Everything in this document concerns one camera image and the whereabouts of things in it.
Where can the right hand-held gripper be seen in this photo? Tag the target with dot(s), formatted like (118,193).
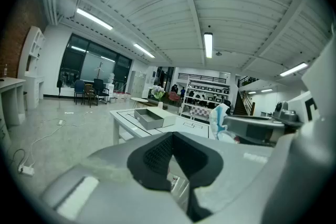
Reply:
(257,120)

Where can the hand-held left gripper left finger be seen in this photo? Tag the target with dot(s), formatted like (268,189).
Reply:
(149,162)

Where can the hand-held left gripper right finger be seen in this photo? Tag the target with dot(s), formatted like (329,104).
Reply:
(199,162)

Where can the grey tray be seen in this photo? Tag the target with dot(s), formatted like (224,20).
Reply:
(148,119)

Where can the cream rectangular box lid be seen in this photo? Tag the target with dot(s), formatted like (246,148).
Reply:
(168,118)

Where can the dark staircase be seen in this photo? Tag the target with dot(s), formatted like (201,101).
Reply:
(240,105)

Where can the white table with black lines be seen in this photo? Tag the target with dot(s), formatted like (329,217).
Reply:
(183,126)

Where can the red checkered cloth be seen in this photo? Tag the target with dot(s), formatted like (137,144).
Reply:
(199,112)

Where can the white shelf rack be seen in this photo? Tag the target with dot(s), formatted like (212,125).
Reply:
(204,91)

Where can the long ceiling light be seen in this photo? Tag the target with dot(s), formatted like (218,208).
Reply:
(94,19)
(144,50)
(293,69)
(208,46)

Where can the round white side table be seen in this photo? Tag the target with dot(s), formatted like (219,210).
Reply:
(139,99)

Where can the pink armchair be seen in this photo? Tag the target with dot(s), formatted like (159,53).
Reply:
(173,97)

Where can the vase of flowers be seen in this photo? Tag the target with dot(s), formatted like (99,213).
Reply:
(158,93)

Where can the white lockers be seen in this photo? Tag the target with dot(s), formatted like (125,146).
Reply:
(137,84)

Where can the white water dispenser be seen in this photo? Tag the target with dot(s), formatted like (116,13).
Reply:
(111,81)

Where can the brown chair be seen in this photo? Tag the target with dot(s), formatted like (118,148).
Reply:
(90,91)

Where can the black office chair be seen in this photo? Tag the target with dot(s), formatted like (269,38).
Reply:
(99,85)

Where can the blue chair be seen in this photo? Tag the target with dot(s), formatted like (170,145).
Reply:
(79,86)

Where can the white coat rack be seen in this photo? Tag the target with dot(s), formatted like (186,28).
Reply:
(99,70)

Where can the white power strip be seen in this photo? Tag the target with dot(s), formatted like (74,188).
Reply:
(26,170)

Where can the white bookshelf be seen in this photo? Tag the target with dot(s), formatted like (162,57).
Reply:
(31,86)

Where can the white cubby desk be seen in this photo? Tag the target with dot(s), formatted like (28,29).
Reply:
(10,82)

